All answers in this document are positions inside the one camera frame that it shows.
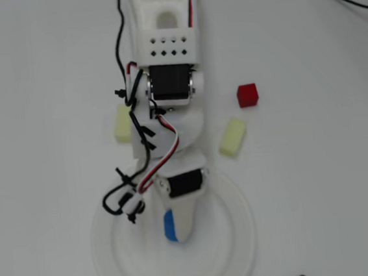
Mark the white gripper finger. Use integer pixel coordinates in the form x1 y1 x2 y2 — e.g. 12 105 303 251
167 195 201 244

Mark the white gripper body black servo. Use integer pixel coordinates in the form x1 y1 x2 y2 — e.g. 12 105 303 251
138 150 214 214

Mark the blue cylinder block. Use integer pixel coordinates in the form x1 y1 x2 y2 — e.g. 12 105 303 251
162 209 181 244

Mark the pale yellow rectangular block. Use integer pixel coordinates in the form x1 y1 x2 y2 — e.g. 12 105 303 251
110 103 137 145
215 115 251 160

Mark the red cube block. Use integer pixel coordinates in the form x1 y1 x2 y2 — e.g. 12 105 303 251
234 82 260 109

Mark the white round plate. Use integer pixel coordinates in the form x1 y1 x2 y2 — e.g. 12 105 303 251
83 157 260 276

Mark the red white black servo wire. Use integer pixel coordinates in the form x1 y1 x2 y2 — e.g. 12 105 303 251
131 110 186 195

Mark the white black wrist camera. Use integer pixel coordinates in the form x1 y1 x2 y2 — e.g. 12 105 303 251
117 187 149 226

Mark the black camera cable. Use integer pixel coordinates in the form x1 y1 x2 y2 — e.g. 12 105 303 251
83 0 164 219

